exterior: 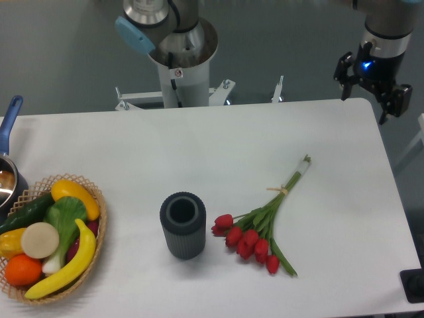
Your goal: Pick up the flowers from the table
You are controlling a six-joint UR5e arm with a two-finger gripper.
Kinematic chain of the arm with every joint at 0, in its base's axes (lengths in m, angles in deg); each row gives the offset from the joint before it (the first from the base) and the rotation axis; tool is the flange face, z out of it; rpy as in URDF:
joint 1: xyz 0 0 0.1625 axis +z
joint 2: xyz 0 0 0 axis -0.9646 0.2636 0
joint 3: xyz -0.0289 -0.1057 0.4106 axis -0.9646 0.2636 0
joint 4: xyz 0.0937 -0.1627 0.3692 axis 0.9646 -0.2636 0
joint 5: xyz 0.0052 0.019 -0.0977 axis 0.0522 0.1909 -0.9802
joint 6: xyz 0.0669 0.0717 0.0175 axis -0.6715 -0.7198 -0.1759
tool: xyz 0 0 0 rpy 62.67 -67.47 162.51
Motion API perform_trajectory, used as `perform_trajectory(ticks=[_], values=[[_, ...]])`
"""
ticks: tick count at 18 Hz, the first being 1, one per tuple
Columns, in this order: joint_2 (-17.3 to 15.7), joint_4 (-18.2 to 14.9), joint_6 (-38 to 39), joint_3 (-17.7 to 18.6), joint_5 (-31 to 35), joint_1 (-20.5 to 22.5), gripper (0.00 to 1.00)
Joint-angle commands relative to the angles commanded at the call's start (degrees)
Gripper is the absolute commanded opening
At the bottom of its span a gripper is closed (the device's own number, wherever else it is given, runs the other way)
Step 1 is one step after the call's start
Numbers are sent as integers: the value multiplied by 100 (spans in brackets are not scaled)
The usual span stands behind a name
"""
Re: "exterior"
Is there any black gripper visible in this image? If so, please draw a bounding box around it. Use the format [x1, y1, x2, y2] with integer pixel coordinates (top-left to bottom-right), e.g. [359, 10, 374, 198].
[333, 49, 413, 125]

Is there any red tulip bouquet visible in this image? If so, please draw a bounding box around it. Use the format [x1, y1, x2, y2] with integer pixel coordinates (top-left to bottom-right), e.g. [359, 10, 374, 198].
[211, 155, 311, 277]

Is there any silver robot arm with gripper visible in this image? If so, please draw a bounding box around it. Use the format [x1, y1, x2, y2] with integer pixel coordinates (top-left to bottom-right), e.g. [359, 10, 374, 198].
[352, 1, 423, 59]

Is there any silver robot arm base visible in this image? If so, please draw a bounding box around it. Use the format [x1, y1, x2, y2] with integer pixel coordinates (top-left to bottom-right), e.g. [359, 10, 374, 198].
[115, 1, 218, 108]

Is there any black device at table edge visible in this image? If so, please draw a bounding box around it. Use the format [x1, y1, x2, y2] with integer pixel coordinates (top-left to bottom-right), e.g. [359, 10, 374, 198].
[399, 268, 424, 303]

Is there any dark grey ribbed vase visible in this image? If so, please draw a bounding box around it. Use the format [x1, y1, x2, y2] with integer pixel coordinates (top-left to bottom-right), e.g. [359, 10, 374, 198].
[160, 191, 207, 260]

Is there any dark red vegetable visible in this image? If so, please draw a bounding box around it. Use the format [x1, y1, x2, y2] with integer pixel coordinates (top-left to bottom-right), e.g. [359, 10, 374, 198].
[66, 220, 99, 263]

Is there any yellow squash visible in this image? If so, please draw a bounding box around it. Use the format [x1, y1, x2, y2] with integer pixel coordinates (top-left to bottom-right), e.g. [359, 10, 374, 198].
[50, 179, 100, 221]

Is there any yellow banana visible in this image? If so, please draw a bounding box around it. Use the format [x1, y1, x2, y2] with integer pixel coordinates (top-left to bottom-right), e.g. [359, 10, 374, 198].
[25, 219, 96, 300]

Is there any green bok choy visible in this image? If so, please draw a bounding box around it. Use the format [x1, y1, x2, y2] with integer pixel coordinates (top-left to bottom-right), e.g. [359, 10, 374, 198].
[42, 196, 87, 276]

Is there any woven wicker basket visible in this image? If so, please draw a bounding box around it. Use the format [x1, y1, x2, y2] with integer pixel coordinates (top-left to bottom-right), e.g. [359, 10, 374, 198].
[1, 174, 107, 305]

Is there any green cucumber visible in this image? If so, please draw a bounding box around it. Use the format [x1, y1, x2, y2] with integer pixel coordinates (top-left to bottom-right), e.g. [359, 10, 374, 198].
[1, 193, 55, 234]

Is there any beige round disc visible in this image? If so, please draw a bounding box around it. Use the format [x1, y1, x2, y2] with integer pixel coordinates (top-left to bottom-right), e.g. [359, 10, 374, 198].
[21, 222, 60, 259]

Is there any small yellow pepper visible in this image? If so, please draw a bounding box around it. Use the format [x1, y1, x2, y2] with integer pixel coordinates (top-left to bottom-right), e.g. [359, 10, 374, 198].
[0, 228, 26, 259]

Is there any orange fruit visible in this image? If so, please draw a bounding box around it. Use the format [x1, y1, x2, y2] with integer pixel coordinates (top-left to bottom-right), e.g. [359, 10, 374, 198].
[5, 254, 42, 286]

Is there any white frame at right edge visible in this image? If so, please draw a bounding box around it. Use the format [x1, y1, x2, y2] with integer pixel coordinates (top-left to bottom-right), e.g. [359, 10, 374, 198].
[394, 114, 423, 173]

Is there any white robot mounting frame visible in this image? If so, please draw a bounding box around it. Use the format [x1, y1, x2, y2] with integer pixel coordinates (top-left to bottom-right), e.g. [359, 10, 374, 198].
[115, 75, 284, 111]

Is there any blue handled saucepan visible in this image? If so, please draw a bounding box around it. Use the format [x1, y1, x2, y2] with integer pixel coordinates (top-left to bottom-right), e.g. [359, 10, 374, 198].
[1, 95, 28, 222]

